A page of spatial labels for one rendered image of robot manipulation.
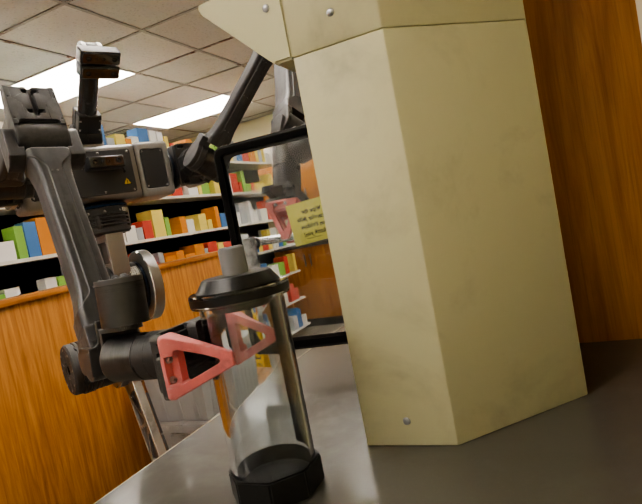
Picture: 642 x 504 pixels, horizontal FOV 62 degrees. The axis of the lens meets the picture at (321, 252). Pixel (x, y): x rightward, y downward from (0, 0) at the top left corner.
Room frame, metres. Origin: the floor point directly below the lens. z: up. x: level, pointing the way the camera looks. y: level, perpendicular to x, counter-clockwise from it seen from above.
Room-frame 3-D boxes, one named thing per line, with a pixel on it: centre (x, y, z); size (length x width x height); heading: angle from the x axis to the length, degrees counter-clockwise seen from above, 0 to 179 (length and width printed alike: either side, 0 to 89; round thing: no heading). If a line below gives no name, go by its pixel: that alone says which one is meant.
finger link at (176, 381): (0.56, 0.14, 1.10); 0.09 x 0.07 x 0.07; 66
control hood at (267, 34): (0.81, -0.02, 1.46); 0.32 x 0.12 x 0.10; 156
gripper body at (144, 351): (0.62, 0.19, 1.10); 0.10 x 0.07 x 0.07; 156
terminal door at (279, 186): (0.98, 0.02, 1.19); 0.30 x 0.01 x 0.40; 71
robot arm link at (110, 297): (0.68, 0.27, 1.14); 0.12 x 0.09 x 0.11; 38
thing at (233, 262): (0.58, 0.09, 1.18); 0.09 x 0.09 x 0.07
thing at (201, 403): (2.98, 0.76, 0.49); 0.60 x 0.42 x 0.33; 156
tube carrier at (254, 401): (0.58, 0.09, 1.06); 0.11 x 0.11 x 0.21
